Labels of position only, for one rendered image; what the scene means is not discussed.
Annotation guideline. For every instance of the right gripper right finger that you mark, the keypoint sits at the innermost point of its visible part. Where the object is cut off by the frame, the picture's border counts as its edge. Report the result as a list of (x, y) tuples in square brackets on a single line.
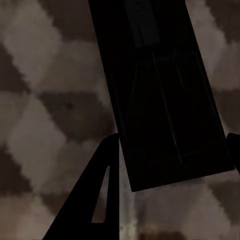
[(233, 141)]

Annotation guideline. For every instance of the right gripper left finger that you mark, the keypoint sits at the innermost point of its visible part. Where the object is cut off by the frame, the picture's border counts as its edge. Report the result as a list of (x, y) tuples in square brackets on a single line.
[(73, 222)]

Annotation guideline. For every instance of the mousetrap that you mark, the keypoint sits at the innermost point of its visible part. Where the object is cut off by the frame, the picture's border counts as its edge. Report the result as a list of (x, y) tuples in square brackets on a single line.
[(167, 119)]

